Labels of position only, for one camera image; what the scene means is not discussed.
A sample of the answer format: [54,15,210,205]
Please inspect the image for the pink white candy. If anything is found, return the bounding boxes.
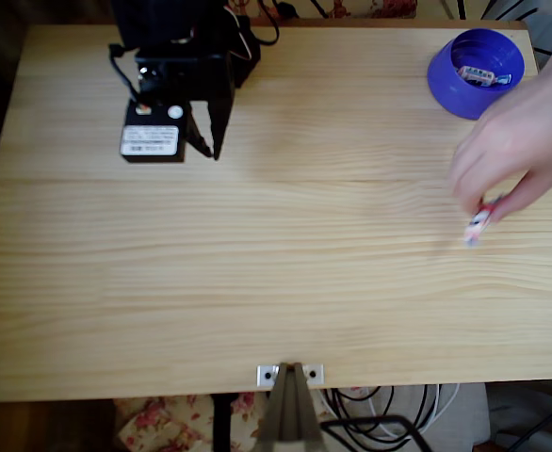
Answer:
[454,64,514,89]
[462,195,506,249]

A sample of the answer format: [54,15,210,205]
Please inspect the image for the purple plastic bowl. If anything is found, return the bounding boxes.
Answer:
[426,27,526,121]

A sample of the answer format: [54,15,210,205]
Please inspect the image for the person's bare hand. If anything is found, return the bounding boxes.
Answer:
[447,13,552,222]

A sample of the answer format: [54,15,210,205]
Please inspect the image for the floral patterned cloth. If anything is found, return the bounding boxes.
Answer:
[252,0,418,20]
[114,395,277,452]

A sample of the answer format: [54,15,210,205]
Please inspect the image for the black camera box white label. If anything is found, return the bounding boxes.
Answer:
[119,99,193,165]

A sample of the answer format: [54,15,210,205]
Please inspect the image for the white red servo wires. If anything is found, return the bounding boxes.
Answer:
[223,0,258,63]

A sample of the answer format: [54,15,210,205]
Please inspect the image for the black power cable with plug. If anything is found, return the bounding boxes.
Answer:
[256,0,300,46]

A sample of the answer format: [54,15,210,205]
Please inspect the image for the silver metal mounting bracket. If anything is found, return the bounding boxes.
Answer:
[256,363,325,387]

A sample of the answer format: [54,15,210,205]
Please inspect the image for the black table leg post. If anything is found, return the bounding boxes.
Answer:
[211,394,234,452]

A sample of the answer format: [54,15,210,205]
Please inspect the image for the metal clamp bracket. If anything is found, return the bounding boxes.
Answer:
[254,361,327,452]

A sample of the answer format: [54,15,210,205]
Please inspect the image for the white cable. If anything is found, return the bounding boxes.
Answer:
[316,383,461,439]

